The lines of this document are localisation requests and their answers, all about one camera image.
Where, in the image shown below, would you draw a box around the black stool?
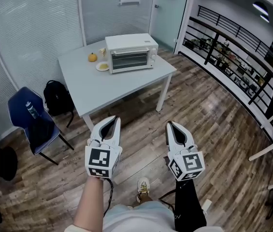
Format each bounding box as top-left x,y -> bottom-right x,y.
0,141 -> 18,181

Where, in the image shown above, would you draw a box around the black cloth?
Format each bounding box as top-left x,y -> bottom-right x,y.
27,112 -> 56,154

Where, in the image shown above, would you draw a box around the person's left shoe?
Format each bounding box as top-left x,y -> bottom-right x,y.
136,177 -> 151,203

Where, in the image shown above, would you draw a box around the white plate with food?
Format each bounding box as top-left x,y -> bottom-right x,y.
95,61 -> 110,72

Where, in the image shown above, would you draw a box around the black backpack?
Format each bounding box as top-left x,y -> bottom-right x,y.
43,80 -> 75,128

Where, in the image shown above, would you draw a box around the blue chair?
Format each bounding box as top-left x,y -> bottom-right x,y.
7,86 -> 75,166

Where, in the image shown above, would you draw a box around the person's left forearm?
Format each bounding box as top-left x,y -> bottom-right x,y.
73,176 -> 113,229

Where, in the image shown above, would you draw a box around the frosted glass door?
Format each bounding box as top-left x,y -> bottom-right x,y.
148,0 -> 190,53

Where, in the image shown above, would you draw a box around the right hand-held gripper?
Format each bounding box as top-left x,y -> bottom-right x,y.
165,121 -> 205,181

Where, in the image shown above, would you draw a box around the grey table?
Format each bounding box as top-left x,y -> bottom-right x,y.
57,39 -> 177,131

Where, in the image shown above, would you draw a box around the glass oven door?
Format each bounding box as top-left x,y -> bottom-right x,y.
110,47 -> 151,71

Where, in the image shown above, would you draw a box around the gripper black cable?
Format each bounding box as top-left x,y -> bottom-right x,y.
102,177 -> 115,217
159,187 -> 183,212

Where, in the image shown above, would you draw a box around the person's right forearm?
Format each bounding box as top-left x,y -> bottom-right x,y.
174,179 -> 208,232

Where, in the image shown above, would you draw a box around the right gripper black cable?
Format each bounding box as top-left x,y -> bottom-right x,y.
159,187 -> 183,212

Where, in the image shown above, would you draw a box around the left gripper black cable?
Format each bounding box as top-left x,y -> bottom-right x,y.
102,177 -> 115,217

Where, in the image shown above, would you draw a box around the white toaster oven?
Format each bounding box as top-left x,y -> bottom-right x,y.
104,33 -> 159,74

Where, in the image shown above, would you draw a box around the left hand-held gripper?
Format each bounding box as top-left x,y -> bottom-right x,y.
85,116 -> 123,179

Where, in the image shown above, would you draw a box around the white printed t-shirt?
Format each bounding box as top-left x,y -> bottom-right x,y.
63,223 -> 224,232

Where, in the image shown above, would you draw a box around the black metal railing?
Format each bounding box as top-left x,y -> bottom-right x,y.
182,5 -> 273,140

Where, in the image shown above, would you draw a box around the white chair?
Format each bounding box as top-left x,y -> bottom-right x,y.
248,139 -> 273,190

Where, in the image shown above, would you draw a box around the drink bottle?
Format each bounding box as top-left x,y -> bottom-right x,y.
25,101 -> 40,119

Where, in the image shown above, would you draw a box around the light blue shorts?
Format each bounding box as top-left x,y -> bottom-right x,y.
102,201 -> 175,232

